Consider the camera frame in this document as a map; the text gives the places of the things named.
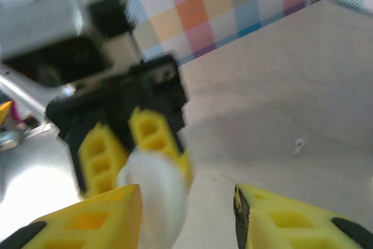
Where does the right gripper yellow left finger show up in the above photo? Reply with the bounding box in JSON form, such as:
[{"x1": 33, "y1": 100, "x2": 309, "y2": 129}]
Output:
[{"x1": 0, "y1": 184, "x2": 143, "y2": 249}]

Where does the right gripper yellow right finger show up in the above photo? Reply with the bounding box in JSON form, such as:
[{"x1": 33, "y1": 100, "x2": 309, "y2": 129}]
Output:
[{"x1": 234, "y1": 184, "x2": 373, "y2": 249}]

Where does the round white earbud case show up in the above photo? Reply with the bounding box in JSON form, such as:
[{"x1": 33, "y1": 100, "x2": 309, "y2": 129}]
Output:
[{"x1": 116, "y1": 149, "x2": 189, "y2": 249}]

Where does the white earbud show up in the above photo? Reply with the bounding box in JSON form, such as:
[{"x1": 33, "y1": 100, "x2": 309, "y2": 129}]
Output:
[{"x1": 293, "y1": 138, "x2": 306, "y2": 156}]

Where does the yellow toy brick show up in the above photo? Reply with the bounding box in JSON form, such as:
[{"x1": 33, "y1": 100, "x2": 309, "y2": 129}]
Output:
[{"x1": 0, "y1": 100, "x2": 15, "y2": 129}]

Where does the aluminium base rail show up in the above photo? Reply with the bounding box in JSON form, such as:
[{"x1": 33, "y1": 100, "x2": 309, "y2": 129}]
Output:
[{"x1": 0, "y1": 66, "x2": 64, "y2": 115}]

